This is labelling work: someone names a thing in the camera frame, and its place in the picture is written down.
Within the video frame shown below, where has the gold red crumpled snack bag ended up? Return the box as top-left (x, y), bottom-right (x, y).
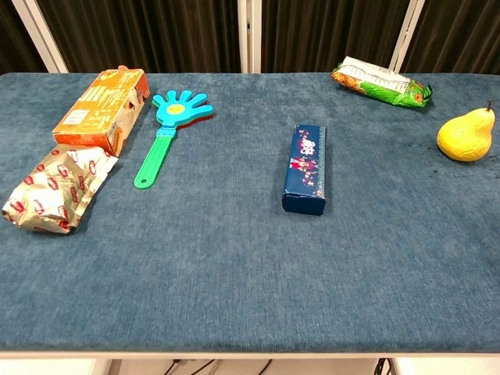
top-left (1, 143), bottom-right (119, 235)

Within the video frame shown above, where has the black pleated curtain panel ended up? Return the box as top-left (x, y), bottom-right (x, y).
top-left (402, 0), bottom-right (500, 75)
top-left (0, 0), bottom-right (50, 75)
top-left (37, 0), bottom-right (240, 74)
top-left (260, 0), bottom-right (411, 74)

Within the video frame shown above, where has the white frame post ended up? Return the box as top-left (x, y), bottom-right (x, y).
top-left (237, 0), bottom-right (263, 74)
top-left (389, 0), bottom-right (426, 74)
top-left (10, 0), bottom-right (70, 74)

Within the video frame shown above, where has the blue fabric table cover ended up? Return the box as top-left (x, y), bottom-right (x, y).
top-left (0, 72), bottom-right (500, 355)

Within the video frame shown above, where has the orange cardboard carton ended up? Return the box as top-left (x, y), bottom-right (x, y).
top-left (52, 65), bottom-right (152, 157)

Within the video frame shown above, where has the blue green hand clapper toy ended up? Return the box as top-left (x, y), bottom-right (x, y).
top-left (134, 89), bottom-right (215, 191)

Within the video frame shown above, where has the blue printed cardboard box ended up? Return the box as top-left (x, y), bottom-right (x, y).
top-left (281, 123), bottom-right (328, 216)

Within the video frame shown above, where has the green white snack packet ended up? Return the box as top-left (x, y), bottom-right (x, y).
top-left (330, 55), bottom-right (434, 110)

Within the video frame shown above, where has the yellow pear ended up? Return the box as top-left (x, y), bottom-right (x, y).
top-left (436, 99), bottom-right (496, 162)

